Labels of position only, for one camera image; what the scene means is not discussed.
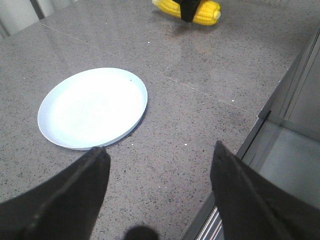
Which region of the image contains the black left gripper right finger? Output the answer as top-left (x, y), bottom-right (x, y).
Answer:
top-left (210, 140), bottom-right (320, 240)

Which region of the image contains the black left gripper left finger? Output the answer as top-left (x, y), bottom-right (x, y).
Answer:
top-left (0, 147), bottom-right (111, 240)

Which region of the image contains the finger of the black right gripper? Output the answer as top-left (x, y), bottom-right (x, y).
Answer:
top-left (174, 0), bottom-right (201, 23)

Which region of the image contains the yellow corn cob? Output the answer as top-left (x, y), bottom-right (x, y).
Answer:
top-left (152, 0), bottom-right (221, 26)

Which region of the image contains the light blue round plate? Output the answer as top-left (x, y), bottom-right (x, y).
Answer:
top-left (37, 67), bottom-right (148, 151)

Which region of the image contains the white pleated curtain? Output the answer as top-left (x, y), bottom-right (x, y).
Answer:
top-left (0, 0), bottom-right (76, 40)

